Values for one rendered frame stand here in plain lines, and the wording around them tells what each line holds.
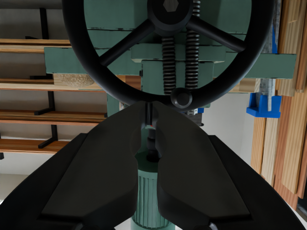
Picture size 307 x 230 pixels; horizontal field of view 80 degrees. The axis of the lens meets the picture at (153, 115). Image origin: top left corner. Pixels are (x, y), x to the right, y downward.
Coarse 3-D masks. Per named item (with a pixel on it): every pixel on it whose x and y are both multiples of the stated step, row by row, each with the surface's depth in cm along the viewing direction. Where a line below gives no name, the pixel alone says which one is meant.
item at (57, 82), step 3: (54, 75) 59; (54, 78) 59; (57, 78) 59; (54, 81) 59; (57, 81) 59; (60, 81) 59; (54, 84) 60; (57, 84) 60; (60, 84) 60; (63, 84) 60; (66, 84) 60; (93, 84) 60; (96, 84) 60
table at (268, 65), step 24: (48, 48) 43; (72, 48) 43; (96, 48) 43; (144, 48) 34; (216, 48) 34; (48, 72) 44; (72, 72) 44; (120, 72) 44; (216, 72) 45; (264, 72) 45; (288, 72) 45
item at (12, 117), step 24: (0, 48) 241; (24, 48) 235; (48, 96) 291; (0, 120) 253; (24, 120) 251; (48, 120) 254; (72, 120) 254; (96, 120) 252; (0, 144) 283; (24, 144) 285; (48, 144) 287
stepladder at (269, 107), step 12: (276, 0) 106; (276, 12) 107; (276, 24) 109; (276, 36) 110; (264, 48) 114; (276, 48) 111; (264, 84) 120; (252, 96) 134; (264, 96) 118; (276, 96) 118; (252, 108) 131; (264, 108) 120; (276, 108) 119
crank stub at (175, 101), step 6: (174, 90) 23; (180, 90) 22; (186, 90) 22; (174, 96) 22; (180, 96) 21; (186, 96) 21; (174, 102) 22; (180, 102) 21; (186, 102) 21; (180, 108) 22
